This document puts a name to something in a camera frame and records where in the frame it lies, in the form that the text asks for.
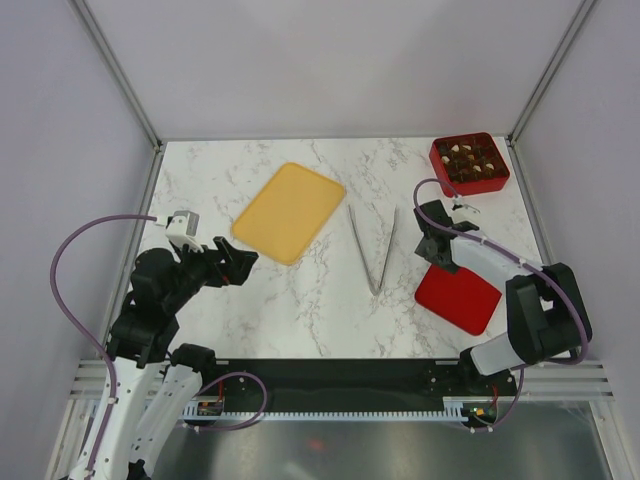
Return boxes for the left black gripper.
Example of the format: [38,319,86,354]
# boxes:
[165,235,257,311]

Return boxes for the red box lid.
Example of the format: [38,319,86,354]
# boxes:
[414,265,502,336]

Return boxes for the metal tongs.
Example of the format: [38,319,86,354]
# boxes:
[347,203,400,297]

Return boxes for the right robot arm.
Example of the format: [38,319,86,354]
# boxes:
[414,200,593,395]

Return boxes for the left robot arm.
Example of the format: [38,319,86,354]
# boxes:
[69,237,259,479]

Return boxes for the red chocolate box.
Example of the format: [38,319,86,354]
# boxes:
[429,132,510,198]

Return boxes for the yellow plastic tray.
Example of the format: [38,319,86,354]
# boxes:
[231,162,346,266]

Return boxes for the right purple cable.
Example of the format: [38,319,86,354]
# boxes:
[412,178,589,431]

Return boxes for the purple cable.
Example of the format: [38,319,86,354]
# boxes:
[51,214,171,480]
[412,178,589,431]

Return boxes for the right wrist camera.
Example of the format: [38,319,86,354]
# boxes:
[451,197,480,215]

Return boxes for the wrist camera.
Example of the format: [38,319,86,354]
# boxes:
[165,210,203,252]
[451,197,480,215]

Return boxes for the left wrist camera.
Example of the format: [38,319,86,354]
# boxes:
[165,210,203,252]

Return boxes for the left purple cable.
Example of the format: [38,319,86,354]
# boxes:
[51,214,171,480]

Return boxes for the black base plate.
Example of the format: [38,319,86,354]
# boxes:
[207,358,516,414]

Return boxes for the white cable duct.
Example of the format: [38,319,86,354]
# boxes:
[180,399,498,423]

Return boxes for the left aluminium frame post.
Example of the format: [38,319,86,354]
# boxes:
[68,0,163,152]

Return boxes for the aluminium frame post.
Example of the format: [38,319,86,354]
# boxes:
[68,0,163,152]
[506,0,599,147]

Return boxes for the right aluminium frame post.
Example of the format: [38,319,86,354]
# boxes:
[506,0,599,147]

